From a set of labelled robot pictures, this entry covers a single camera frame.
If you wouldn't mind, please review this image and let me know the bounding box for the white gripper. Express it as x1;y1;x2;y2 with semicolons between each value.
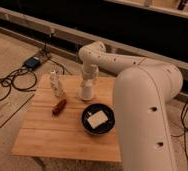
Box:
81;65;99;87

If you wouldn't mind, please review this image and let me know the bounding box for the white ceramic cup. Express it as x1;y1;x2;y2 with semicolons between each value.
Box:
79;82;94;101

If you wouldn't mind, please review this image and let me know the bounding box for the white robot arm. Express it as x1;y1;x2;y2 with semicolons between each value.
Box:
79;41;183;171

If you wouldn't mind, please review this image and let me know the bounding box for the clear plastic bottle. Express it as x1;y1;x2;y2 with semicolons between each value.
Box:
50;70;64;97

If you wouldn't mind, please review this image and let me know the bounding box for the white sponge block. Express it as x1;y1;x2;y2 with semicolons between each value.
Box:
87;110;108;129

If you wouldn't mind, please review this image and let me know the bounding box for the brown cylindrical object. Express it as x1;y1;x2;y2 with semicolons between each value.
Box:
52;99;67;116

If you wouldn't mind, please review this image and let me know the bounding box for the black round plate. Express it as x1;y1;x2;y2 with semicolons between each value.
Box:
81;103;115;135

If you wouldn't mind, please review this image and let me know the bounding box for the black power adapter box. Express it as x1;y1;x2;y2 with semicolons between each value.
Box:
23;56;41;70

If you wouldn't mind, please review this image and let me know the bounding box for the wooden table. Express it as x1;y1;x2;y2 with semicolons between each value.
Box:
12;74;121;162

